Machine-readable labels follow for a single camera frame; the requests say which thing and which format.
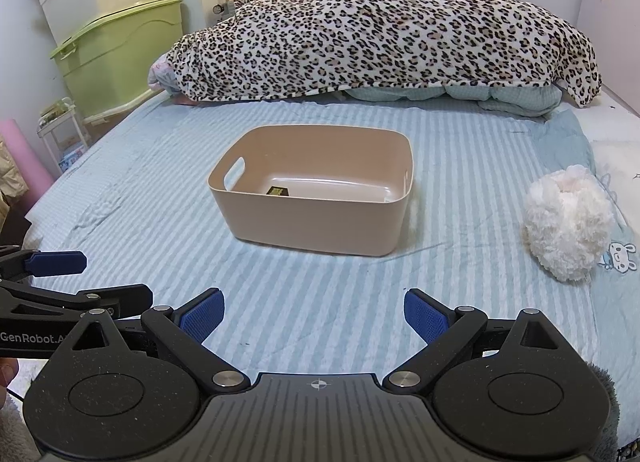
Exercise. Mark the black box with yellow label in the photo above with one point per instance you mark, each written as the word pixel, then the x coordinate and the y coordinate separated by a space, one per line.
pixel 278 190

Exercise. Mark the brown paper bag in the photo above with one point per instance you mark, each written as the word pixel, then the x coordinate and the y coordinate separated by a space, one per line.
pixel 6 177

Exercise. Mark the white rack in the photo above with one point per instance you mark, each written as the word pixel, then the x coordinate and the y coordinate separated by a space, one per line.
pixel 62 134

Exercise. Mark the teal quilt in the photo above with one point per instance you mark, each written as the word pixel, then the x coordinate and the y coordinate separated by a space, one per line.
pixel 475 94

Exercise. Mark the white rabbit print sheet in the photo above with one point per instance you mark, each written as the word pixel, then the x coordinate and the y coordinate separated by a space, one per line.
pixel 617 192

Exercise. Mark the green plastic storage box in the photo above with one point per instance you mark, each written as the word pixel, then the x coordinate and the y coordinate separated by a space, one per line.
pixel 115 57

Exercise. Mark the white fluffy garment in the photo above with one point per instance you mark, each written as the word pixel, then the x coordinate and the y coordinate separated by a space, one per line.
pixel 17 432

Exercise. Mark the white plush toy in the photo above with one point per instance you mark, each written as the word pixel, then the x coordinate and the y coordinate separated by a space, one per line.
pixel 570 222

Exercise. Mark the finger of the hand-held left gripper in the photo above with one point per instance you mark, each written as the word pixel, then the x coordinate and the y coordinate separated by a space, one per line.
pixel 55 263
pixel 100 299

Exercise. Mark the grey fluffy garment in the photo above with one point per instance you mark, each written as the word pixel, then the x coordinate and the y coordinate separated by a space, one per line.
pixel 605 412

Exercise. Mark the person's left hand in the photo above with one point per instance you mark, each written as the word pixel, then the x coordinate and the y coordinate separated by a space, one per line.
pixel 7 372

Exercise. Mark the pink rolled mat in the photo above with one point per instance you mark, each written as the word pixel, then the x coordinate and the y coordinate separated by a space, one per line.
pixel 25 157

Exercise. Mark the blue striped bedsheet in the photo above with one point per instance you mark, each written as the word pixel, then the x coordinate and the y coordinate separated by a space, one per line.
pixel 300 292

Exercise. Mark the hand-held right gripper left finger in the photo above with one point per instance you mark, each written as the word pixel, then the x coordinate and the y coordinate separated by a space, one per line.
pixel 202 314

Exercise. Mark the leopard print blanket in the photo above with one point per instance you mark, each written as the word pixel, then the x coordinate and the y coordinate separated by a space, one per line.
pixel 390 27

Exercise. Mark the beige plastic basket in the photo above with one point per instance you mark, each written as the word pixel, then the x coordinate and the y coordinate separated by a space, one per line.
pixel 310 212

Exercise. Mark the pink floral pillow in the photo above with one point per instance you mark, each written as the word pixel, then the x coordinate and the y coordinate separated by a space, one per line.
pixel 160 73

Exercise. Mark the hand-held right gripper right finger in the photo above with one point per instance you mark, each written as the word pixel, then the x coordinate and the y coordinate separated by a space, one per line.
pixel 427 314

